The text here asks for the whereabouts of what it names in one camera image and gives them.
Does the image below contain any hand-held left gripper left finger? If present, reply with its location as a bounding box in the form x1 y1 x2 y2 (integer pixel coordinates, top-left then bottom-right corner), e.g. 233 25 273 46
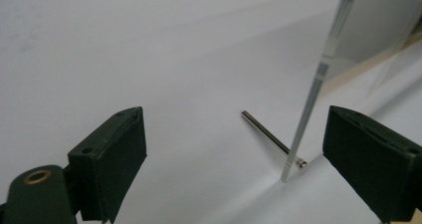
67 106 148 224

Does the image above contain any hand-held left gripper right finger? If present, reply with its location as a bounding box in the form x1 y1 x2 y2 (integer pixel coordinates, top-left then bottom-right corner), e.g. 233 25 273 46
321 105 422 224

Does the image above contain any thin metal rod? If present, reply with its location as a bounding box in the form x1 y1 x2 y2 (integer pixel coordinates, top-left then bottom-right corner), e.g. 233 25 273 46
240 110 309 169

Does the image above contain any clear acrylic panel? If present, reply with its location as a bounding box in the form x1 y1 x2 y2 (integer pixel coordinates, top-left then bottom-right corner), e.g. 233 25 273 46
280 0 422 184

